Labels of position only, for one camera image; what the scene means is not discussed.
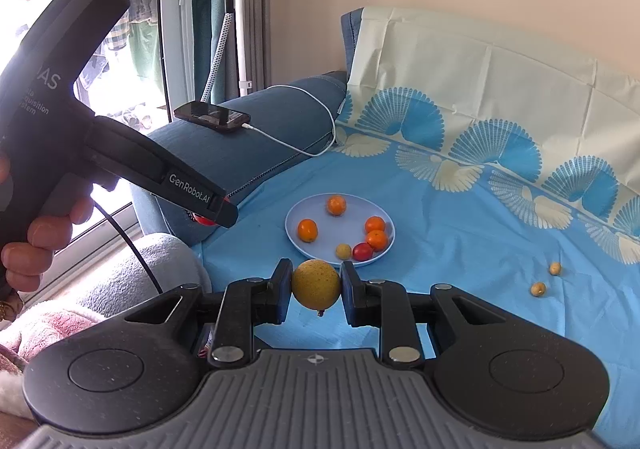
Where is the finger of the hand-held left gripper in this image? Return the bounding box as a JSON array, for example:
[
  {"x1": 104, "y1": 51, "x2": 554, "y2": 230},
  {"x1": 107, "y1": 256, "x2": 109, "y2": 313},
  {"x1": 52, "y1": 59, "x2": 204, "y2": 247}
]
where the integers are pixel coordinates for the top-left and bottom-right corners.
[{"x1": 155, "y1": 160, "x2": 240, "y2": 229}]

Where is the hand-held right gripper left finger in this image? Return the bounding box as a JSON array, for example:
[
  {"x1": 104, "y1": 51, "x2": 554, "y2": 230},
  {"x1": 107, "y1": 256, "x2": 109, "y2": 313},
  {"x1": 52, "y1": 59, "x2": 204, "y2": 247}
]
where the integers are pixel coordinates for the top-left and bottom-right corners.
[{"x1": 120, "y1": 258, "x2": 294, "y2": 369}]

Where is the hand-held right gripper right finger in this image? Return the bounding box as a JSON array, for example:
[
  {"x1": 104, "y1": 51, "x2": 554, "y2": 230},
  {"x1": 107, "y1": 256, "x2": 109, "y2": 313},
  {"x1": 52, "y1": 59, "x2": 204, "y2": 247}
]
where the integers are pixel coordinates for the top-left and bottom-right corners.
[{"x1": 340, "y1": 260, "x2": 508, "y2": 369}]

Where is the light blue plate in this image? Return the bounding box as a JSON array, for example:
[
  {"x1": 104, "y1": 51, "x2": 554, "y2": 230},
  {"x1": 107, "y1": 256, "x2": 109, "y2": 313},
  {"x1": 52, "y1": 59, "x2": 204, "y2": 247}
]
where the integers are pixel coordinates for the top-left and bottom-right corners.
[{"x1": 285, "y1": 193, "x2": 396, "y2": 269}]

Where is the person's left hand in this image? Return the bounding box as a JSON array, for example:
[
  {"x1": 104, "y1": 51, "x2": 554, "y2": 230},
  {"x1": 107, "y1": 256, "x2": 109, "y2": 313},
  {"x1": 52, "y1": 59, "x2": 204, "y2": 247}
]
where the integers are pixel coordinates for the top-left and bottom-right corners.
[{"x1": 0, "y1": 152, "x2": 96, "y2": 297}]

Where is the grey fluffy blanket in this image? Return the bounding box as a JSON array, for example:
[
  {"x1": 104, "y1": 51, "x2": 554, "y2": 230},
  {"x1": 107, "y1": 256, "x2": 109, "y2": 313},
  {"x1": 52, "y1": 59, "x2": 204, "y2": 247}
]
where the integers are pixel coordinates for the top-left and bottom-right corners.
[{"x1": 50, "y1": 231, "x2": 213, "y2": 325}]

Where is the black smartphone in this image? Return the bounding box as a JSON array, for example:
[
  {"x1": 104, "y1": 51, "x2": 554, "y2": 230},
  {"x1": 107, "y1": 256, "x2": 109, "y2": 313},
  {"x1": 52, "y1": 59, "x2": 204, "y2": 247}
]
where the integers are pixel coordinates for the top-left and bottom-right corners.
[{"x1": 173, "y1": 100, "x2": 252, "y2": 131}]

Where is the blue fan-print cloth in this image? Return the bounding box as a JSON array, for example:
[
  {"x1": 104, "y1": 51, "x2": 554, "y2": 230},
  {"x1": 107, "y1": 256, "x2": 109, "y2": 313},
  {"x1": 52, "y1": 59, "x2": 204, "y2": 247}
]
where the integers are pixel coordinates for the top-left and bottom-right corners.
[{"x1": 200, "y1": 5, "x2": 640, "y2": 449}]

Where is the white steamer stand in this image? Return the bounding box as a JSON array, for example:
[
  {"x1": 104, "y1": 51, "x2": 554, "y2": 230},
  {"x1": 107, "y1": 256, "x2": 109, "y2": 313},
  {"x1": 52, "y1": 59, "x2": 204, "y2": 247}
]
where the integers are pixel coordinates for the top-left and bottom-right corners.
[{"x1": 191, "y1": 0, "x2": 296, "y2": 97}]

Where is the grey green curtain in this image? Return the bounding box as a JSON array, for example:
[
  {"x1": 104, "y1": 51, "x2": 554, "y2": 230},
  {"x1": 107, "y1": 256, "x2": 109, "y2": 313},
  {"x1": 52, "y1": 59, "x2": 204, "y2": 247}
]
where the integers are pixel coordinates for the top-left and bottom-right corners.
[{"x1": 192, "y1": 0, "x2": 273, "y2": 102}]

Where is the pink fluffy blanket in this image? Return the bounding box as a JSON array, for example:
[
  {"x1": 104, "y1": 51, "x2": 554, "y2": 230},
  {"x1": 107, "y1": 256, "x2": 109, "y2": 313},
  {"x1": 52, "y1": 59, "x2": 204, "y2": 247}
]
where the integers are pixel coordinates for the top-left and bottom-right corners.
[{"x1": 0, "y1": 296, "x2": 106, "y2": 420}]

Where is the white charging cable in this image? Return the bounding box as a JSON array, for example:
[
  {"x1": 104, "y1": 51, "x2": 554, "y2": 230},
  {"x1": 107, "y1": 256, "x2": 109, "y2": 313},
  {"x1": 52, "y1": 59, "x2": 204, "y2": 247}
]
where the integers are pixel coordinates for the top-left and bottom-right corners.
[{"x1": 242, "y1": 85, "x2": 337, "y2": 157}]

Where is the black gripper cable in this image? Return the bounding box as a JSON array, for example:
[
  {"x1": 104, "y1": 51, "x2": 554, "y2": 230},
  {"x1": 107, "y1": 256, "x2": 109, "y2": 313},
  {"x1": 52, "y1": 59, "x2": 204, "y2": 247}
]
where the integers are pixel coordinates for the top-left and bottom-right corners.
[{"x1": 91, "y1": 202, "x2": 164, "y2": 296}]

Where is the white sliding door frame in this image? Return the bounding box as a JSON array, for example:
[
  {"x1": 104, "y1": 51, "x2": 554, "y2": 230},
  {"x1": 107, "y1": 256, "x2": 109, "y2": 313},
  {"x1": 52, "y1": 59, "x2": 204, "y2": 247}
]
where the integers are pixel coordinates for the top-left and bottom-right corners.
[{"x1": 159, "y1": 0, "x2": 196, "y2": 105}]

